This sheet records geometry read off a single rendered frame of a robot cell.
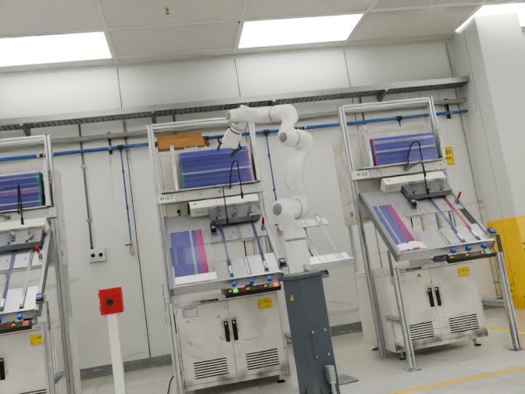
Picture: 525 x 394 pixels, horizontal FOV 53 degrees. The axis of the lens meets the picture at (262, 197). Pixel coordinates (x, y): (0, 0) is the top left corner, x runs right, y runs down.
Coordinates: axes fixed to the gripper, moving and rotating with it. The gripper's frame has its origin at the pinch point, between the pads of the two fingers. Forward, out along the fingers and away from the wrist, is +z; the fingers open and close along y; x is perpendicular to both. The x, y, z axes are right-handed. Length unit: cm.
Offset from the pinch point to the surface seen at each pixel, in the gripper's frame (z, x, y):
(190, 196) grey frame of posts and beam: 52, 28, -6
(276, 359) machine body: 103, -39, 89
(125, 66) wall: 47, 225, -111
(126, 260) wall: 188, 118, -29
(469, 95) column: -82, 255, 228
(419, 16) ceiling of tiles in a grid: -126, 246, 132
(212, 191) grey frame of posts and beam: 44, 33, 7
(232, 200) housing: 41, 28, 22
